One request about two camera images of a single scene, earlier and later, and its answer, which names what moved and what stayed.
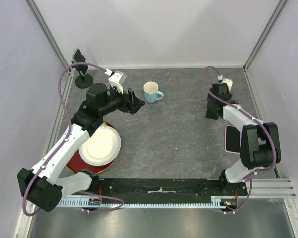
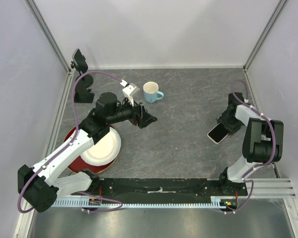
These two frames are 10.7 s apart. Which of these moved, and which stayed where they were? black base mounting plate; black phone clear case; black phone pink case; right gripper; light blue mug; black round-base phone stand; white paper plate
Moved: black round-base phone stand; right gripper; black phone pink case
Stayed: black phone clear case; white paper plate; black base mounting plate; light blue mug
